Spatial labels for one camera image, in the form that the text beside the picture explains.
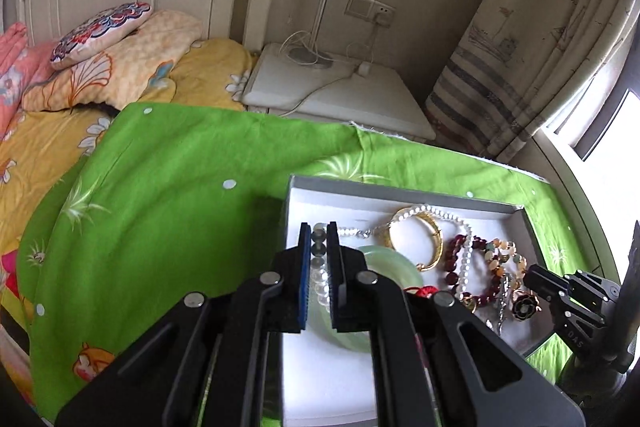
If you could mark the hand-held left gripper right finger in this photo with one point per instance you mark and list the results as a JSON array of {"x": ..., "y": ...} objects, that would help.
[{"x": 335, "y": 262}]

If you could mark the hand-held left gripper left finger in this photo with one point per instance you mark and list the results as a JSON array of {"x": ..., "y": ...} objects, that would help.
[{"x": 304, "y": 287}]

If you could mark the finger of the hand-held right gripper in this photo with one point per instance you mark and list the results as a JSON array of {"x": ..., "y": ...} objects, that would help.
[
  {"x": 582, "y": 332},
  {"x": 542, "y": 279}
]

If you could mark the rhinestone brooch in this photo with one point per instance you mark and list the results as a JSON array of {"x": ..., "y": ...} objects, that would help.
[{"x": 505, "y": 297}]

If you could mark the pale green jade bangle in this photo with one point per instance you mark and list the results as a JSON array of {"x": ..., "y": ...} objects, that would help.
[{"x": 395, "y": 262}]

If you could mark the gold figure charm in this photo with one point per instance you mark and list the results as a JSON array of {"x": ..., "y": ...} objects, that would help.
[{"x": 468, "y": 303}]

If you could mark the white jewellery tray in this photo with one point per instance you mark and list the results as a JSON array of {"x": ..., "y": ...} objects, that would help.
[{"x": 320, "y": 372}]

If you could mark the red knot charm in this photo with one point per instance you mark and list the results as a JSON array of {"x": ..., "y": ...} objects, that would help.
[{"x": 422, "y": 291}]

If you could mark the gold bangle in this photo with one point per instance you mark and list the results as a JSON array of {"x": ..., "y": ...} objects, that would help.
[{"x": 435, "y": 227}]

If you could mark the beige windowsill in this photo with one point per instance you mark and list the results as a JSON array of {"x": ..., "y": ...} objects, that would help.
[{"x": 585, "y": 207}]

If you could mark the white nightstand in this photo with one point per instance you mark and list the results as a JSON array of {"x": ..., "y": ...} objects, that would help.
[{"x": 360, "y": 102}]

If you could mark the green printed sheet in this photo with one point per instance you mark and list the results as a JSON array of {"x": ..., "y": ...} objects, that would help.
[{"x": 150, "y": 207}]

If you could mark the white adapter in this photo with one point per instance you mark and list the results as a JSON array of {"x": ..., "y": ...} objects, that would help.
[{"x": 365, "y": 68}]

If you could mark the striped printed curtain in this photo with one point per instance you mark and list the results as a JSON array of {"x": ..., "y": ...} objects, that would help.
[{"x": 525, "y": 32}]

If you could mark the beige pillow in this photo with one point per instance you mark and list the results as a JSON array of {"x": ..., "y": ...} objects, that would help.
[{"x": 150, "y": 52}]

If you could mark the yellow floral bedsheet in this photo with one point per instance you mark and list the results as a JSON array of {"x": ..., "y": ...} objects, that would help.
[{"x": 50, "y": 147}]

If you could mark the red floral cushion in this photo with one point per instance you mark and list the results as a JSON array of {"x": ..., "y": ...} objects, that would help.
[{"x": 100, "y": 32}]

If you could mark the pink floral quilt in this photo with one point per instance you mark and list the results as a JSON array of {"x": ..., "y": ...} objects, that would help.
[{"x": 15, "y": 67}]

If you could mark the window frame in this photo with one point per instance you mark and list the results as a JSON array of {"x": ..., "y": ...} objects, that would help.
[{"x": 600, "y": 132}]

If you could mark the wall socket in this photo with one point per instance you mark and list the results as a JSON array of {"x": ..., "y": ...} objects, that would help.
[{"x": 384, "y": 14}]

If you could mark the wall switch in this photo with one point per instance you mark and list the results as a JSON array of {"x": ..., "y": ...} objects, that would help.
[{"x": 359, "y": 6}]

